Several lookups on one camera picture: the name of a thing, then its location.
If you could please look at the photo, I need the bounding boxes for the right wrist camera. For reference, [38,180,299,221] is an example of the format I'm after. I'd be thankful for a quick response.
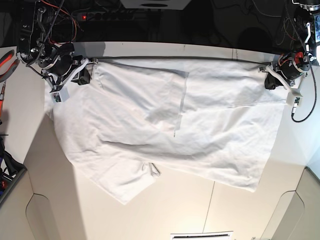
[50,88,70,104]

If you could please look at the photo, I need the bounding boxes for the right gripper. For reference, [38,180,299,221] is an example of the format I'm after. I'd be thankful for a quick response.
[39,43,98,93]

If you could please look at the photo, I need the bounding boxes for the black bin with tools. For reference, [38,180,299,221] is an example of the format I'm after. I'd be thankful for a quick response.
[0,134,27,205]

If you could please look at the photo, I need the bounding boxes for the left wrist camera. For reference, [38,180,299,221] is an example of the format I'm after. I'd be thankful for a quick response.
[286,92,303,107]

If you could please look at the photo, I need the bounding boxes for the white t-shirt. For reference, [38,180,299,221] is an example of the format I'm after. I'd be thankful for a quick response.
[44,59,288,204]

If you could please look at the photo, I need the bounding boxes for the white box device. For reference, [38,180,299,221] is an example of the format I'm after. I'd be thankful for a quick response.
[120,0,191,11]

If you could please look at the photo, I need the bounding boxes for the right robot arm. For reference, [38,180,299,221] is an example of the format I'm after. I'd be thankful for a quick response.
[17,0,98,94]

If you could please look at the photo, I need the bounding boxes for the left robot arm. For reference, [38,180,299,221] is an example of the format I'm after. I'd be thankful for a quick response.
[259,0,320,98]

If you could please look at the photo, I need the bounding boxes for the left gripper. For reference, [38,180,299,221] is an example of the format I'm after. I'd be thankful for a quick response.
[258,53,308,96]

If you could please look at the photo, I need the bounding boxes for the orange handled pliers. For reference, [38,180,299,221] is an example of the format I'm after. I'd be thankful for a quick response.
[0,49,20,83]

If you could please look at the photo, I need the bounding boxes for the white cable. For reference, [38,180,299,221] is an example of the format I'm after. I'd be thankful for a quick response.
[239,0,283,21]

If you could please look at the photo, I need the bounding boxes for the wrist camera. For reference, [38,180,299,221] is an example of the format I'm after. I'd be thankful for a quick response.
[50,88,70,104]
[286,92,303,107]

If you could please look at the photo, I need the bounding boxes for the black power strip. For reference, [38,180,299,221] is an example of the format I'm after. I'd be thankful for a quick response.
[71,10,148,22]

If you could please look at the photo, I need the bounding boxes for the orange handled screwdriver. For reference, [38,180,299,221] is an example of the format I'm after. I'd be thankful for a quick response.
[0,81,6,116]

